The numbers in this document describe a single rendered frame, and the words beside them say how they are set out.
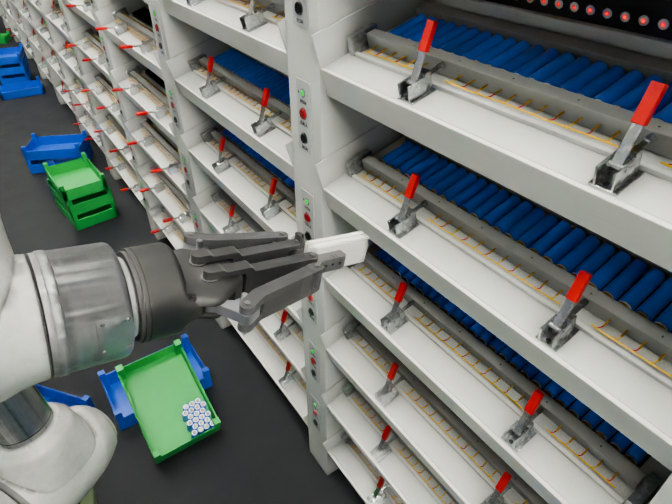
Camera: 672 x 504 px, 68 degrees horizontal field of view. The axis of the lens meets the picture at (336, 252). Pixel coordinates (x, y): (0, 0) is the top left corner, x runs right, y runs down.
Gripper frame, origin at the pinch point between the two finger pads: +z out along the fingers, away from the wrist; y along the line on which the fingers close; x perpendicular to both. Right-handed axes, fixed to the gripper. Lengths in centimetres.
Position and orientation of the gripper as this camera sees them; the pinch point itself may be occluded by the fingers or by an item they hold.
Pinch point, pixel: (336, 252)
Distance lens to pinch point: 50.2
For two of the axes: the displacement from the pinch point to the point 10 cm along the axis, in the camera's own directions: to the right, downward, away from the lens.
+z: 8.0, -1.7, 5.7
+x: 1.7, -8.5, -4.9
